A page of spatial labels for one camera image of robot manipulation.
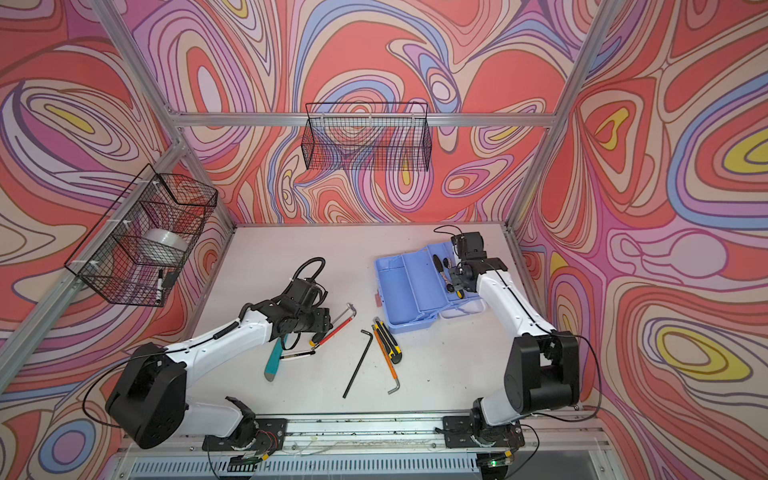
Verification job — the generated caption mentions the red sleeved hex key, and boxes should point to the red sleeved hex key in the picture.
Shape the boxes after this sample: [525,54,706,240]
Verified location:
[310,303,357,350]

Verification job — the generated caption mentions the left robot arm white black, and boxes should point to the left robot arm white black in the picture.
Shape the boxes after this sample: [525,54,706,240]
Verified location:
[105,257,332,450]

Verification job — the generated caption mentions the black wire basket wall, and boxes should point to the black wire basket wall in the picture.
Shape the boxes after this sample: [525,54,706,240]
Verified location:
[64,166,218,308]
[301,101,432,172]

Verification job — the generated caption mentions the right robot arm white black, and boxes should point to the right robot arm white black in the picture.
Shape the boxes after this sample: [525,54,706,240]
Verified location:
[451,232,581,427]

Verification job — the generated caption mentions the black wire basket back wall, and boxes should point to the black wire basket back wall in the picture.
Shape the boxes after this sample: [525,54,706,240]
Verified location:
[301,101,432,172]

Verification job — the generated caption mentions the silver tape roll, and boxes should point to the silver tape roll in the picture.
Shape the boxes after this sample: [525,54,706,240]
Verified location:
[143,228,188,251]

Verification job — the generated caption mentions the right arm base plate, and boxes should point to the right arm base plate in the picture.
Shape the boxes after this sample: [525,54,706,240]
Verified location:
[435,414,526,451]

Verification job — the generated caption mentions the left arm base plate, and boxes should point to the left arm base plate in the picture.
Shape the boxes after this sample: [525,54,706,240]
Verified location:
[202,417,288,453]

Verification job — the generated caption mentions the black hex key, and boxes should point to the black hex key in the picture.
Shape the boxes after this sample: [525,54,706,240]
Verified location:
[342,329,374,399]

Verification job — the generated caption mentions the yellow black utility knife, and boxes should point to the yellow black utility knife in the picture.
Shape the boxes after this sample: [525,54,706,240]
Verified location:
[375,317,402,365]

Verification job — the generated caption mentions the black marker pen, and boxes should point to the black marker pen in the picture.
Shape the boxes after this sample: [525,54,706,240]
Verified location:
[155,269,164,305]

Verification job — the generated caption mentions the black wire basket left wall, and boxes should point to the black wire basket left wall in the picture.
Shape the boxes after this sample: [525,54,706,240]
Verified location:
[64,166,218,308]

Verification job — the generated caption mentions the orange sleeved hex key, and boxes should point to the orange sleeved hex key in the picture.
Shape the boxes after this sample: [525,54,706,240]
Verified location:
[373,323,401,395]

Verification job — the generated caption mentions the white pink tool box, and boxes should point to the white pink tool box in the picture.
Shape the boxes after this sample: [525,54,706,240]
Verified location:
[374,242,486,334]

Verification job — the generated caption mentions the teal utility knife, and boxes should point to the teal utility knife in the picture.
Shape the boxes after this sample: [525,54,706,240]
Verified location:
[263,337,284,382]

